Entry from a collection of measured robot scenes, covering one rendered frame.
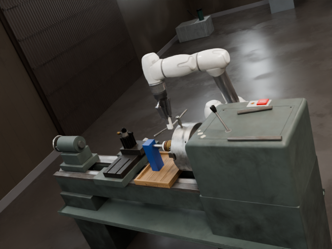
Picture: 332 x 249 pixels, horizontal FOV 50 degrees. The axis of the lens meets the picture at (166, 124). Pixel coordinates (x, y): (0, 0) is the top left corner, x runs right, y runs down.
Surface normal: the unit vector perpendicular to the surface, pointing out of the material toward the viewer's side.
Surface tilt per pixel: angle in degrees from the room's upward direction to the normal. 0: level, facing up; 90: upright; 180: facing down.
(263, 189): 90
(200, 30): 90
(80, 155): 90
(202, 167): 90
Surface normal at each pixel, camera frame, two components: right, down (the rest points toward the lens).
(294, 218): -0.49, 0.51
